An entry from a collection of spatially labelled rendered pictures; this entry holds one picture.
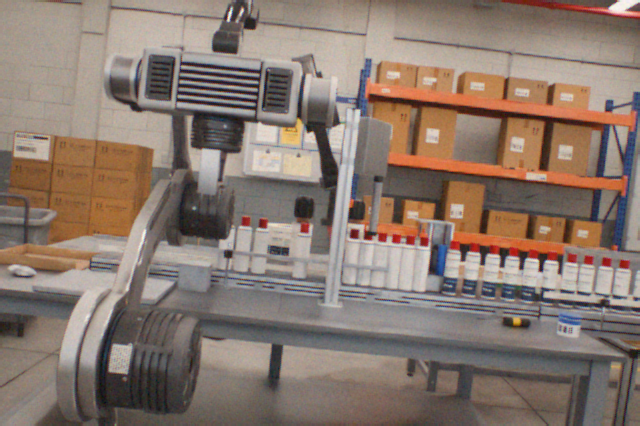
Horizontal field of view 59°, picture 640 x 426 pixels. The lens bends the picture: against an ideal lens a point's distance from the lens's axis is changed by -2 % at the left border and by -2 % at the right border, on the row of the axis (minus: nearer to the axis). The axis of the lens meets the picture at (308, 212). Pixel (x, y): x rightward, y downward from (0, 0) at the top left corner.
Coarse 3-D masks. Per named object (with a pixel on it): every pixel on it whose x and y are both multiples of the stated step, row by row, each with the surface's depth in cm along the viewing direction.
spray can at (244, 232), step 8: (248, 216) 211; (248, 224) 209; (240, 232) 208; (248, 232) 208; (240, 240) 208; (248, 240) 209; (240, 248) 208; (248, 248) 209; (240, 256) 208; (248, 256) 210; (240, 264) 208; (240, 272) 208
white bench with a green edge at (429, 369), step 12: (516, 288) 318; (540, 288) 318; (576, 288) 330; (408, 360) 389; (420, 360) 360; (432, 372) 325; (480, 372) 357; (492, 372) 357; (504, 372) 357; (516, 372) 357; (528, 372) 359; (432, 384) 325; (612, 384) 357; (636, 384) 357
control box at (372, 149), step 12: (360, 120) 192; (372, 120) 192; (360, 132) 192; (372, 132) 193; (384, 132) 200; (360, 144) 192; (372, 144) 194; (384, 144) 201; (360, 156) 192; (372, 156) 195; (384, 156) 202; (360, 168) 192; (372, 168) 196; (384, 168) 203
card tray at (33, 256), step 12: (0, 252) 201; (12, 252) 210; (24, 252) 220; (36, 252) 222; (48, 252) 222; (60, 252) 222; (72, 252) 222; (84, 252) 222; (96, 252) 222; (24, 264) 196; (36, 264) 196; (48, 264) 196; (60, 264) 196; (72, 264) 197; (84, 264) 213
